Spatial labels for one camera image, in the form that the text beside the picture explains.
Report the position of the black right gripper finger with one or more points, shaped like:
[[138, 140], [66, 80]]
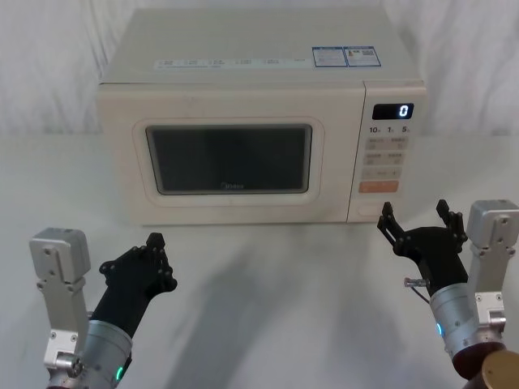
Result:
[[453, 225], [391, 227]]

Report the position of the cream microwave oven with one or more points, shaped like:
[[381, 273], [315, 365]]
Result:
[[243, 89]]

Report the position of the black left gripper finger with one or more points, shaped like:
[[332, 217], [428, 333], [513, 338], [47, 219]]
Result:
[[134, 254], [163, 263]]

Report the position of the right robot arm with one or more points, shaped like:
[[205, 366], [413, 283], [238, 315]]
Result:
[[454, 316]]

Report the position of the white table cloth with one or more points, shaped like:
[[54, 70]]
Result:
[[263, 304]]

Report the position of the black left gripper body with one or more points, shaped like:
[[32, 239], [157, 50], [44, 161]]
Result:
[[125, 291]]

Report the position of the white curtain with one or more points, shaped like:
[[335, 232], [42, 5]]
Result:
[[52, 61]]

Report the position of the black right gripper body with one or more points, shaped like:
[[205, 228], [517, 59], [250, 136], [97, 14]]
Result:
[[438, 255]]

